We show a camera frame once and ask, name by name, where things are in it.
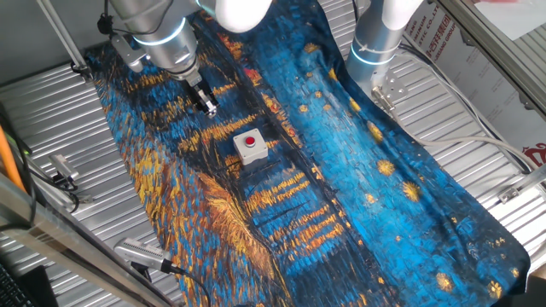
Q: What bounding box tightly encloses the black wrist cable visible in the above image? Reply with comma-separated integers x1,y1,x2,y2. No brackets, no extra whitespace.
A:
96,0,176,38

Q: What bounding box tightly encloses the thin white cable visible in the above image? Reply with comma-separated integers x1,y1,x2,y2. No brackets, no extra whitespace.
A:
398,40,538,167

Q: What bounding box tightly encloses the silver vented camera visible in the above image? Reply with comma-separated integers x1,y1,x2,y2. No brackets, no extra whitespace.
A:
113,237,171,274

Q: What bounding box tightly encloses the orange tube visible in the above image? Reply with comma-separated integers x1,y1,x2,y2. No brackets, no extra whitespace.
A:
0,125,26,193

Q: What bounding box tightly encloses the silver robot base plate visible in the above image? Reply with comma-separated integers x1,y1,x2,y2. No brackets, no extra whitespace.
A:
369,67,409,113

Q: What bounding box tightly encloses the aluminium frame bar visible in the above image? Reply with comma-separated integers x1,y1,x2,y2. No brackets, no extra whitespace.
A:
0,172,180,307

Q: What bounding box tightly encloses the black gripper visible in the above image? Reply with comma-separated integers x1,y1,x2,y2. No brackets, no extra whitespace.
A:
183,78,220,119

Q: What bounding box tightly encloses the grey box with red button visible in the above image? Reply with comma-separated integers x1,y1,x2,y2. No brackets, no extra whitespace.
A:
232,127,270,168

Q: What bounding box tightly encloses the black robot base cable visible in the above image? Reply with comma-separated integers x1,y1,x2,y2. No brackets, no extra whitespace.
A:
398,42,537,174

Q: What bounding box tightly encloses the black camera cable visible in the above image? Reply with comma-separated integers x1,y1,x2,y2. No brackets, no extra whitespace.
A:
42,172,82,214
160,259,213,307

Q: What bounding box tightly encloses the silver angle bracket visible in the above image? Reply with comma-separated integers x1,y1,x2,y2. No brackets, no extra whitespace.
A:
497,164,546,205

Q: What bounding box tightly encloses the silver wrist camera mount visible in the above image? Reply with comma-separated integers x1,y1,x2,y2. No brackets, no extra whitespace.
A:
109,32,148,73

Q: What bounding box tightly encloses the small silver camera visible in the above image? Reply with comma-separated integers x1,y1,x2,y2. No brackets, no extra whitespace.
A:
48,153,80,182

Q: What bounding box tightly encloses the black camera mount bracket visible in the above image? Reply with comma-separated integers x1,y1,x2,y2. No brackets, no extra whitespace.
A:
129,260,154,282

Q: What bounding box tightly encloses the white paper sheet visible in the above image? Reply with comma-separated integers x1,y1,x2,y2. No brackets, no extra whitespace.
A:
473,0,546,42

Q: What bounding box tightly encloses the grey metal pole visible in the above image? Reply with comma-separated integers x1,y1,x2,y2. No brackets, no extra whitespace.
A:
36,0,93,82

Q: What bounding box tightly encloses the silver camera mount arm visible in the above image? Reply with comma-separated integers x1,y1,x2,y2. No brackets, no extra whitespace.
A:
23,157,95,206

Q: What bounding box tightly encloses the black keyboard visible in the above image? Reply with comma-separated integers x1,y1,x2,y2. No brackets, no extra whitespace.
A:
0,259,59,307

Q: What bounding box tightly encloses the thick white robot cable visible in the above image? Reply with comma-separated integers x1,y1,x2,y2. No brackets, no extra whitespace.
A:
383,100,541,171

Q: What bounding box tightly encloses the aluminium frame profile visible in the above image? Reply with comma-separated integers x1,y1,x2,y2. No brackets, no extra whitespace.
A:
434,0,546,116

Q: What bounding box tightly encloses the white board with red print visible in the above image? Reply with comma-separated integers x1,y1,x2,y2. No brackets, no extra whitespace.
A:
403,0,546,170

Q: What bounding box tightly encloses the blue and orange painted cloth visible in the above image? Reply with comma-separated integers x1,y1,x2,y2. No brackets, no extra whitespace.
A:
83,0,532,307

